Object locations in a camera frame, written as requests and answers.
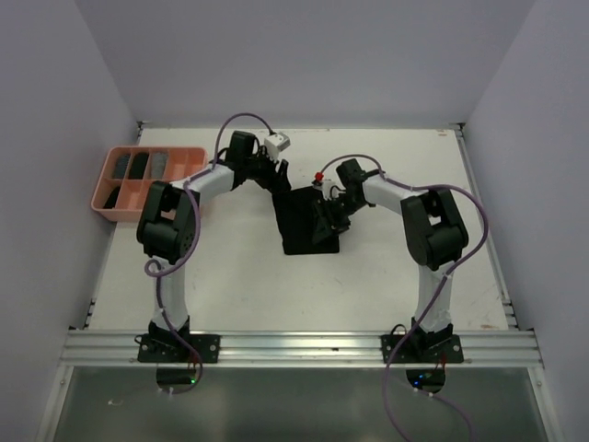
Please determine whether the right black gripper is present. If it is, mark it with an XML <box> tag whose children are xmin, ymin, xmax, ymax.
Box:
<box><xmin>313</xmin><ymin>192</ymin><xmax>364</xmax><ymax>243</ymax></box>

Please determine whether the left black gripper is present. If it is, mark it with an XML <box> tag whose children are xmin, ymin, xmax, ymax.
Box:
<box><xmin>244</xmin><ymin>145</ymin><xmax>291</xmax><ymax>193</ymax></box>

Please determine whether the grey striped underwear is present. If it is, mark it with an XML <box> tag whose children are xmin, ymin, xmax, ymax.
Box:
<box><xmin>111</xmin><ymin>153</ymin><xmax>131</xmax><ymax>180</ymax></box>
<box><xmin>150</xmin><ymin>152</ymin><xmax>168</xmax><ymax>180</ymax></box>

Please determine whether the pink divided organizer tray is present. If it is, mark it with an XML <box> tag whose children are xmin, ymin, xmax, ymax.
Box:
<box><xmin>90</xmin><ymin>145</ymin><xmax>208</xmax><ymax>223</ymax></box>

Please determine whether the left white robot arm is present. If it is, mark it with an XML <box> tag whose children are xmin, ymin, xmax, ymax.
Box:
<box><xmin>136</xmin><ymin>131</ymin><xmax>291</xmax><ymax>362</ymax></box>

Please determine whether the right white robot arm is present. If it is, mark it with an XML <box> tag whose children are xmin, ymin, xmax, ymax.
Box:
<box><xmin>311</xmin><ymin>159</ymin><xmax>469</xmax><ymax>362</ymax></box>

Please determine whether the grey striped rolled underwear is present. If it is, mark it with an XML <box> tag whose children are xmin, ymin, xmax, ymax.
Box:
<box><xmin>111</xmin><ymin>153</ymin><xmax>131</xmax><ymax>180</ymax></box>

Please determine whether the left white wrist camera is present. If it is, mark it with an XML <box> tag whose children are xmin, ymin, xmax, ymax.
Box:
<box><xmin>264</xmin><ymin>133</ymin><xmax>291</xmax><ymax>156</ymax></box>

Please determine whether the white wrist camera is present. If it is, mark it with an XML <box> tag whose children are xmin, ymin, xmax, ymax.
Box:
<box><xmin>264</xmin><ymin>133</ymin><xmax>291</xmax><ymax>156</ymax></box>
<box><xmin>312</xmin><ymin>171</ymin><xmax>339</xmax><ymax>200</ymax></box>

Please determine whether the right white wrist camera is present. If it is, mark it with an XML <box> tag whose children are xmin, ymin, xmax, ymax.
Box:
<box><xmin>312</xmin><ymin>171</ymin><xmax>339</xmax><ymax>200</ymax></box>

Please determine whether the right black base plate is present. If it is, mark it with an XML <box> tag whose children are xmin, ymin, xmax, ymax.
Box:
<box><xmin>391</xmin><ymin>324</ymin><xmax>465</xmax><ymax>364</ymax></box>

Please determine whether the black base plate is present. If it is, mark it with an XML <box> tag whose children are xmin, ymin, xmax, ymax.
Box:
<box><xmin>391</xmin><ymin>324</ymin><xmax>465</xmax><ymax>364</ymax></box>
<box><xmin>134</xmin><ymin>333</ymin><xmax>221</xmax><ymax>364</ymax></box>

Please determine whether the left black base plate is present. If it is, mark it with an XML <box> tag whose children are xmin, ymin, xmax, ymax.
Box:
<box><xmin>134</xmin><ymin>333</ymin><xmax>221</xmax><ymax>364</ymax></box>

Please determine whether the aluminium mounting rail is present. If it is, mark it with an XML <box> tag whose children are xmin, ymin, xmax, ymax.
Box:
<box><xmin>60</xmin><ymin>331</ymin><xmax>543</xmax><ymax>368</ymax></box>

